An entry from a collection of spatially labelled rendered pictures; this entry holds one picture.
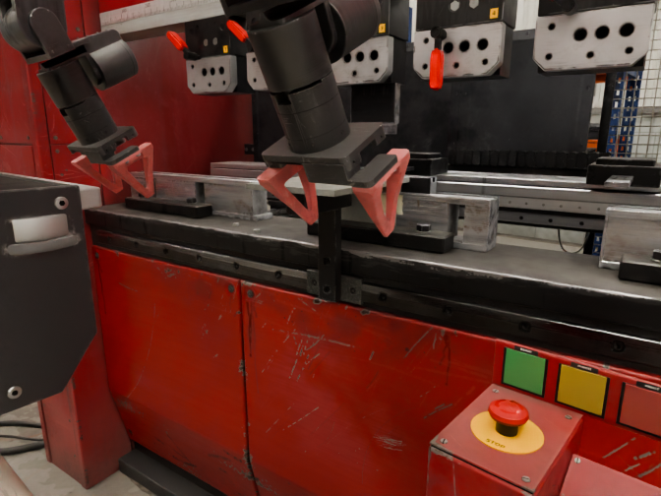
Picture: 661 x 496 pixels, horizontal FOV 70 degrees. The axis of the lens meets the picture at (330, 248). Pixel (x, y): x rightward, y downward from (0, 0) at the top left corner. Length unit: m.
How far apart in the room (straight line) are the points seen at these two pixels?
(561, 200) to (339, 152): 0.77
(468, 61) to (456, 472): 0.63
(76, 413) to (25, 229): 1.31
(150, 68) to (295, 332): 1.00
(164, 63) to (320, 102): 1.31
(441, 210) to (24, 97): 1.10
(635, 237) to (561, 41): 0.31
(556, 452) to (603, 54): 0.55
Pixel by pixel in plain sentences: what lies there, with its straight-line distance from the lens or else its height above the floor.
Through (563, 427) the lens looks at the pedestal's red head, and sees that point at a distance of 0.59.
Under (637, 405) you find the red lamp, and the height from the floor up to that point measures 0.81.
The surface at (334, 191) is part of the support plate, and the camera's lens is 0.71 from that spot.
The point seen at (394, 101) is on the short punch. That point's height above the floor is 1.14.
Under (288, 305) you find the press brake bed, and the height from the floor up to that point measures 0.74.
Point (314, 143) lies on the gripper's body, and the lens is 0.41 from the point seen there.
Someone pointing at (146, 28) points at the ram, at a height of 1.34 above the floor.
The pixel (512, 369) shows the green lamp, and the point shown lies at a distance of 0.62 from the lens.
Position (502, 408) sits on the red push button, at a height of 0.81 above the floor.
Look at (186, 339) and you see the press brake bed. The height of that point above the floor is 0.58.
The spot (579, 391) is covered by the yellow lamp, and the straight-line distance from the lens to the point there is 0.61.
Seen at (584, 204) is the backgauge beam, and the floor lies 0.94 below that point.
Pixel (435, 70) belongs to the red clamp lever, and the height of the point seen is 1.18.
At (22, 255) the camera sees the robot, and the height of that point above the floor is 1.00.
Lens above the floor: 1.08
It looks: 14 degrees down
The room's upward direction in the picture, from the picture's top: straight up
